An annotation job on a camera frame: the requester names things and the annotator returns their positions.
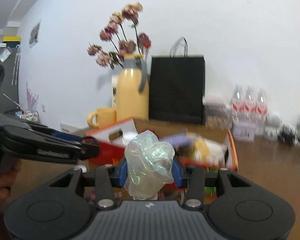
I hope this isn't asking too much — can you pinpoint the purple woven drawstring pouch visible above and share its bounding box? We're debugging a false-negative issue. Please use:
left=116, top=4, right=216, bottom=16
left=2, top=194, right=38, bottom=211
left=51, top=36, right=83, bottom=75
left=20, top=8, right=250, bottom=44
left=160, top=132, right=200, bottom=147

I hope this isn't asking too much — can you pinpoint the tangled cables pile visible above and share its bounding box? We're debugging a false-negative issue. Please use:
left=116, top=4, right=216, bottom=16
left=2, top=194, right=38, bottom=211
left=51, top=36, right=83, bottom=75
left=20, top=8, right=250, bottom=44
left=277, top=114, right=300, bottom=149

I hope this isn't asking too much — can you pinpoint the right water bottle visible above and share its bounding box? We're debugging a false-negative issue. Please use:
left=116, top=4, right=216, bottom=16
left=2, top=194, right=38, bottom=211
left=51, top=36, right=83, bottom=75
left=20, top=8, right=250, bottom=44
left=256, top=88, right=268, bottom=136

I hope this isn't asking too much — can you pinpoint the flat white box on container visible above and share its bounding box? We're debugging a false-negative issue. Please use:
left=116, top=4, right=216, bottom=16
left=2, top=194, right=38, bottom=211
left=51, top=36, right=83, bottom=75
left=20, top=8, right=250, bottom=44
left=202, top=95, right=227, bottom=107

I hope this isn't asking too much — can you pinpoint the yellow ceramic mug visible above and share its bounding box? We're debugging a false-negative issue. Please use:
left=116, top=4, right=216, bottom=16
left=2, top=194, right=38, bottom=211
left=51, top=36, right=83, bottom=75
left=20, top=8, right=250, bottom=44
left=87, top=108, right=116, bottom=129

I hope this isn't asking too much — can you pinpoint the white milk carton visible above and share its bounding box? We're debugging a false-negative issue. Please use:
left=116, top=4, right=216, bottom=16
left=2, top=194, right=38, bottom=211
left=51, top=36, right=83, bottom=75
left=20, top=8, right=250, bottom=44
left=111, top=75, right=119, bottom=108

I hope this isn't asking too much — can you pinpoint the left water bottle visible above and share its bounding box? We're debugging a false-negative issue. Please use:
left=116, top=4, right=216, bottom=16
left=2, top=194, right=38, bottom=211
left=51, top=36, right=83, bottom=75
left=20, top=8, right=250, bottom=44
left=231, top=85, right=245, bottom=129

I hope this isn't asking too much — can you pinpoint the yellow white plush toy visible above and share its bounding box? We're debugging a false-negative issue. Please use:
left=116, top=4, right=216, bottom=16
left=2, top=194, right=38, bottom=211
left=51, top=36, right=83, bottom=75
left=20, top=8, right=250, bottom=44
left=187, top=137, right=228, bottom=167

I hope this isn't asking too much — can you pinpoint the middle water bottle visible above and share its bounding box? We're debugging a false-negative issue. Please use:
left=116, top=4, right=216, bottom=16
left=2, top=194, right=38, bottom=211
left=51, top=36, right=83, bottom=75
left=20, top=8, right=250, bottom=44
left=244, top=86, right=256, bottom=124

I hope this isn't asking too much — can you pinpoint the person left hand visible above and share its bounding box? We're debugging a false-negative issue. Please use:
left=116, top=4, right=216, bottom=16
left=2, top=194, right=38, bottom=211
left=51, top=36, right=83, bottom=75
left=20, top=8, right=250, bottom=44
left=0, top=159, right=21, bottom=204

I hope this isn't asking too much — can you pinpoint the water bottle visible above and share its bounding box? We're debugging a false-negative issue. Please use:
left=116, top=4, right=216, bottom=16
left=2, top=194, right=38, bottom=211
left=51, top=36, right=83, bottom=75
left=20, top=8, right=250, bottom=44
left=244, top=86, right=256, bottom=124
left=231, top=85, right=245, bottom=129
left=256, top=88, right=268, bottom=136

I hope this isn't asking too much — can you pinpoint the red cardboard fruit box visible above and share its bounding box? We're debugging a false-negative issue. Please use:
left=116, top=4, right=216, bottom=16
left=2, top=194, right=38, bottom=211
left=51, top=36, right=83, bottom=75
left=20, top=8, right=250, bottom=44
left=84, top=117, right=239, bottom=205

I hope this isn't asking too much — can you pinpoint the dried pink rose bouquet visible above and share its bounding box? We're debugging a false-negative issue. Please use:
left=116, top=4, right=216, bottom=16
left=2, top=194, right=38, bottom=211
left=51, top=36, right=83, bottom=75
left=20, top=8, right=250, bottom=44
left=87, top=2, right=152, bottom=69

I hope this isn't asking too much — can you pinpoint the iridescent plastic wrap bundle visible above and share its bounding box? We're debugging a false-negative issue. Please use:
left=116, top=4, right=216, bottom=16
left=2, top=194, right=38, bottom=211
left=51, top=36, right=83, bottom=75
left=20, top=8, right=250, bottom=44
left=125, top=130, right=175, bottom=200

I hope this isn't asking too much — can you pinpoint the yellow thermos jug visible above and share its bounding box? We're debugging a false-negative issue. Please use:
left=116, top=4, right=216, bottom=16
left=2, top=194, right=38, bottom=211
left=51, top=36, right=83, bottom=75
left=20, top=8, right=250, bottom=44
left=116, top=54, right=149, bottom=121

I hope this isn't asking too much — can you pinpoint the small white robot figurine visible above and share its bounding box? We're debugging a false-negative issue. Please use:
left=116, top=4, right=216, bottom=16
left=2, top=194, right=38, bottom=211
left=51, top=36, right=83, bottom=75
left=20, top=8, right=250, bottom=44
left=263, top=112, right=282, bottom=141

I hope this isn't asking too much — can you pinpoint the black paper shopping bag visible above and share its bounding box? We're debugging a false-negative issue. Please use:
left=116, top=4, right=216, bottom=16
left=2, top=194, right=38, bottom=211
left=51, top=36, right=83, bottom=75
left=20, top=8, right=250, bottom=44
left=148, top=36, right=205, bottom=125

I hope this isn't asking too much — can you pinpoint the white tin box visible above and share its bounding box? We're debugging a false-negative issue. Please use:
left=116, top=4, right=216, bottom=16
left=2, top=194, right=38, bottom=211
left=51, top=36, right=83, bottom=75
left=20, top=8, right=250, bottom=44
left=231, top=121, right=256, bottom=142

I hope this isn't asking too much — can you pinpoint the clear container with seeds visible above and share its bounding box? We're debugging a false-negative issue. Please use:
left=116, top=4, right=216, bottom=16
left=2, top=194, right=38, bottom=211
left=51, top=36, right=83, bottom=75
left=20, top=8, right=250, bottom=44
left=205, top=106, right=230, bottom=131

